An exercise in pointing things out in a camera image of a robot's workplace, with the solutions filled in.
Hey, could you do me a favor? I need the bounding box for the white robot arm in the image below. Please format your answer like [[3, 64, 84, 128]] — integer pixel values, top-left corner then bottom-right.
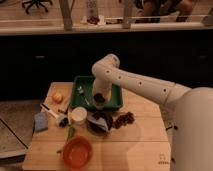
[[92, 54, 213, 171]]

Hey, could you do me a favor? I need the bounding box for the green plastic tray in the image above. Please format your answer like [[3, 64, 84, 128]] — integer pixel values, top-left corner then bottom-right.
[[70, 76, 123, 111]]

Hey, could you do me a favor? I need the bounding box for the metal fork in tray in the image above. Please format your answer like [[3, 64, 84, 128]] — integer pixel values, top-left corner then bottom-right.
[[77, 86, 89, 105]]

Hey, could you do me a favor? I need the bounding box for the blue cloth in bowl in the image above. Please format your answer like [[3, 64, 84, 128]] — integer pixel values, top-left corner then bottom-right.
[[87, 116, 109, 132]]

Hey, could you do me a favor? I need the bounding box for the dark grape bunch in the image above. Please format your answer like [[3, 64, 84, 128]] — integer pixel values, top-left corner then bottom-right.
[[113, 112, 135, 129]]

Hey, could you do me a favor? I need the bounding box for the white cup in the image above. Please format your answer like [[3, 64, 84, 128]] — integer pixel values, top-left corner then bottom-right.
[[71, 107, 87, 125]]

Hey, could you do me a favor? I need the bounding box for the dark brown bowl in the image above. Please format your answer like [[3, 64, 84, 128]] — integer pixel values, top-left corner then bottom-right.
[[87, 112, 113, 135]]

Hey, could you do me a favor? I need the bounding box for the green chili pepper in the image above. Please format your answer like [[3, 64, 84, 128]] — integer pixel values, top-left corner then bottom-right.
[[67, 127, 75, 141]]

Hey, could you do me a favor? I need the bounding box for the wooden table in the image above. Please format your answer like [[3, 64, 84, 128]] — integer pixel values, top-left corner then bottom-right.
[[22, 90, 170, 171]]

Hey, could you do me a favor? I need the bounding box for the orange plastic bowl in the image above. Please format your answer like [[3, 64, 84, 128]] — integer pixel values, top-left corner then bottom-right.
[[62, 136, 93, 170]]

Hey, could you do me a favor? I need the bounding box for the blue sponge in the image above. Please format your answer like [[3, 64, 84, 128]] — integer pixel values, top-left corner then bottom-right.
[[34, 112, 48, 132]]

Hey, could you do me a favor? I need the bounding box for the black office chair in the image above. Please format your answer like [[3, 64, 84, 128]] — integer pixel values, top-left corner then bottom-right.
[[21, 0, 53, 14]]

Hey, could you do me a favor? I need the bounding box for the white handled brush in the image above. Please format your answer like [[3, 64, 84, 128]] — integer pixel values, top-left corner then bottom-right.
[[41, 103, 68, 127]]

